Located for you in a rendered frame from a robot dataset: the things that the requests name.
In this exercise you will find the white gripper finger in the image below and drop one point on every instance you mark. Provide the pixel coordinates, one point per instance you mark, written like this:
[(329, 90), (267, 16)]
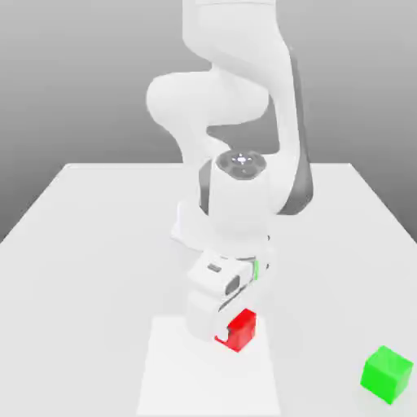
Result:
[(222, 328)]

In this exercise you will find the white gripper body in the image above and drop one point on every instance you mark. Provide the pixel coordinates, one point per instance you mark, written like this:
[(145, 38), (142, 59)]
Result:
[(200, 312)]

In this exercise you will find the small red cube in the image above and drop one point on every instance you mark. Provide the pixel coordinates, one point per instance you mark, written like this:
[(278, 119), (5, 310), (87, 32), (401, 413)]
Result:
[(242, 332)]

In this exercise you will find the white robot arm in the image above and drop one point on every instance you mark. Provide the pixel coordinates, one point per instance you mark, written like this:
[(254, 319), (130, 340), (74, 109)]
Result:
[(237, 97)]

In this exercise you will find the small green cube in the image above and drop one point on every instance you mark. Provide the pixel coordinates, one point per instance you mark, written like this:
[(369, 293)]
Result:
[(386, 374)]

